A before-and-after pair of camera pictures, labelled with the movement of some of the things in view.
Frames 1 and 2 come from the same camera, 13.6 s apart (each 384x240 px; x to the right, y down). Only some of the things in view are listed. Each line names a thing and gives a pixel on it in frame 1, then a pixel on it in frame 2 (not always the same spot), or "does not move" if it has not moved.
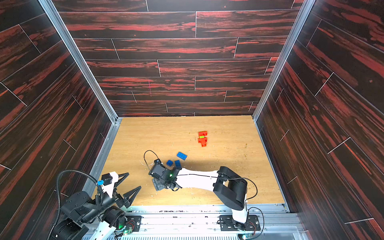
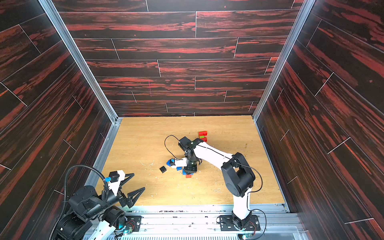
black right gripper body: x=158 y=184 to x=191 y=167
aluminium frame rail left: x=115 y=119 does not move
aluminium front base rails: x=202 y=222 does not move
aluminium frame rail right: x=306 y=7 does not move
